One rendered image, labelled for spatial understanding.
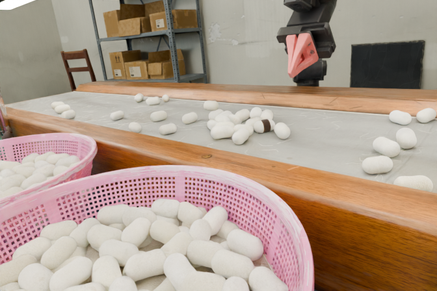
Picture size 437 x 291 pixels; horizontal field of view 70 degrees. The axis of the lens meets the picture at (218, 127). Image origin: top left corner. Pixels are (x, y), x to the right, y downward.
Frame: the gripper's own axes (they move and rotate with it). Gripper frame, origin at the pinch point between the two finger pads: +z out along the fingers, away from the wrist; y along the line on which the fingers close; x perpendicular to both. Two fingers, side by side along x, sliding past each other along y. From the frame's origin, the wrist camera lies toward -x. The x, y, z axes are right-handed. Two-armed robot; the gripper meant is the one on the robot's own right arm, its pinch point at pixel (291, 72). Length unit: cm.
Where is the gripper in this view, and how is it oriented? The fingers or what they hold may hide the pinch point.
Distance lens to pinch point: 61.0
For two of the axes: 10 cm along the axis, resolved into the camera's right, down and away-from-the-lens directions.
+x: 4.8, 5.6, 6.7
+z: -4.2, 8.2, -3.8
